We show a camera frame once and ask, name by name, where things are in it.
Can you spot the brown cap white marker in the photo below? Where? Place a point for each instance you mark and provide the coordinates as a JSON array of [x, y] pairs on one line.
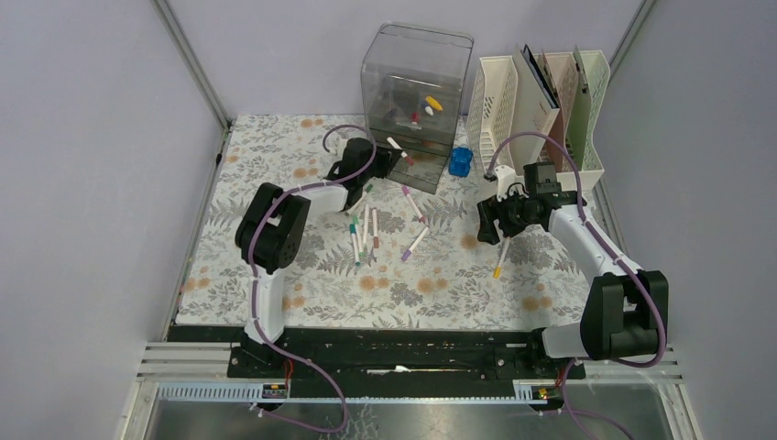
[[395, 145]]

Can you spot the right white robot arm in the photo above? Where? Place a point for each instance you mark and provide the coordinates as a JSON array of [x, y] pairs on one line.
[[624, 318]]

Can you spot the pink cap white marker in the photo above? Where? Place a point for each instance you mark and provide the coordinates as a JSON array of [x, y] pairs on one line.
[[415, 208]]

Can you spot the pink clipboard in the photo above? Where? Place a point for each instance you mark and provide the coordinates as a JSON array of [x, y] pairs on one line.
[[561, 73]]

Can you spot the beige notebook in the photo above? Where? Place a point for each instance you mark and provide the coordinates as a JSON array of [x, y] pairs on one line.
[[535, 110]]

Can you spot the purple cap white marker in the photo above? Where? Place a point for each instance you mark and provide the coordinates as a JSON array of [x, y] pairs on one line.
[[413, 246]]

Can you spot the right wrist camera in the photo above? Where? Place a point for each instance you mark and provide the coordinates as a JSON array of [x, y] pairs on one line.
[[503, 177]]

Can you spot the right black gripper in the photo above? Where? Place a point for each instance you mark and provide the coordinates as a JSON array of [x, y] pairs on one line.
[[488, 211]]

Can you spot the teal cap white marker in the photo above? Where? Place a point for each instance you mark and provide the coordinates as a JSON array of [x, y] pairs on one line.
[[355, 244]]

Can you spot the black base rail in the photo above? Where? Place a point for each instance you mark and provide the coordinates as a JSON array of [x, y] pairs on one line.
[[383, 363]]

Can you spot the clear acrylic drawer organizer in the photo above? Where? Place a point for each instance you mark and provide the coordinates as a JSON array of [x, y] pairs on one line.
[[403, 65]]

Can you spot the rust cap white marker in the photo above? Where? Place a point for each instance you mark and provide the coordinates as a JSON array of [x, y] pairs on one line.
[[375, 231]]

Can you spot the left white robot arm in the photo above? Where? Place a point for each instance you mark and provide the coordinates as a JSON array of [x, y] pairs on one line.
[[270, 233]]

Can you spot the white mesh file rack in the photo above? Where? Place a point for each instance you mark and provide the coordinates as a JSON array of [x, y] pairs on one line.
[[490, 116]]

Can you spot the yellow small bottle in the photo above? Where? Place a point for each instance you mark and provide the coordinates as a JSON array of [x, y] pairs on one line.
[[433, 103]]

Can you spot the green cap white marker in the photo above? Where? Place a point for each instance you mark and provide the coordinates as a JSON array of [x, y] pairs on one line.
[[361, 199]]

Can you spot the floral table mat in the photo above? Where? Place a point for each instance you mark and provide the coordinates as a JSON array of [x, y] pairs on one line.
[[446, 283]]

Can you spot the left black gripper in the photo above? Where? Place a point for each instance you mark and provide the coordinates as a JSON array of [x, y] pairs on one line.
[[387, 159]]

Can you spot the green clipboard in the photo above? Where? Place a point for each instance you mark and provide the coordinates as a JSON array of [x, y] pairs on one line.
[[593, 73]]

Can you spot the blue stapler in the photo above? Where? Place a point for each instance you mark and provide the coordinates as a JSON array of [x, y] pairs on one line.
[[460, 162]]

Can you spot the yellow cap white marker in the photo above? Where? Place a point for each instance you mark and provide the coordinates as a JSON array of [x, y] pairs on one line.
[[501, 260]]

